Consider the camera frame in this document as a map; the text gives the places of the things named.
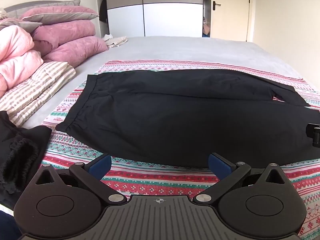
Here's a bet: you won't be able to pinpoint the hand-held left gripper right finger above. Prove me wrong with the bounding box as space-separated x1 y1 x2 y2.
192 152 287 205

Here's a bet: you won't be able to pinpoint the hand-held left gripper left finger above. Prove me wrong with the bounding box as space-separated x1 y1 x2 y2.
32 153 127 205

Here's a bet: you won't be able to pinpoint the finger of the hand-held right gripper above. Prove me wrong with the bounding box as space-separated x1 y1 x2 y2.
306 123 320 147

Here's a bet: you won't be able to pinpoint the black pants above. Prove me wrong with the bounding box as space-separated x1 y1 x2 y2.
55 69 320 168

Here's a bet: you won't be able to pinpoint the patterned knit blanket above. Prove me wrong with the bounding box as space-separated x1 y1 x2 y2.
41 59 320 240

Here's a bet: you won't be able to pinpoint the pile of dark clothes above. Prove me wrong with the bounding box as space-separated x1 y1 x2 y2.
0 110 53 210

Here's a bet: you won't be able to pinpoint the striped beige quilt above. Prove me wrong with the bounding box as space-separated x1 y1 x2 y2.
0 61 77 127

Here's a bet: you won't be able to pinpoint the dark blue cloth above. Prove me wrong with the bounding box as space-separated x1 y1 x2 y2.
0 210 22 240

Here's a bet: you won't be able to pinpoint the grey bed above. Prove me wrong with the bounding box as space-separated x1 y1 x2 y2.
22 35 320 130

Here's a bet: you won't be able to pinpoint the beige crumpled cloth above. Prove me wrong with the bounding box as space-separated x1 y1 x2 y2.
103 34 129 48

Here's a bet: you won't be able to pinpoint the pink folded duvet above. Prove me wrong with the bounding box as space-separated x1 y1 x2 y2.
31 20 108 67

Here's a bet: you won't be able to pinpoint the pink fleece blanket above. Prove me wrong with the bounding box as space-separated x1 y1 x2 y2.
0 26 44 91

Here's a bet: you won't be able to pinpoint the cream door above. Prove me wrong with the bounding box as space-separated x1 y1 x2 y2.
210 0 251 42

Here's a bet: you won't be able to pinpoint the open shelf with clothes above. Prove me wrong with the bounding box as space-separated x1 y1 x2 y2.
203 0 212 38

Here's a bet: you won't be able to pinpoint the dark hanging garment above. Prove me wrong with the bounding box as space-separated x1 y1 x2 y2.
99 0 108 23

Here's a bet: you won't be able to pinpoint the pink and grey pillow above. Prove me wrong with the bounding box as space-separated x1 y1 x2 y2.
21 5 100 23

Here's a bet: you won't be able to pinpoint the white and grey wardrobe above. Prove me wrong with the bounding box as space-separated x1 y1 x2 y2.
105 0 204 38

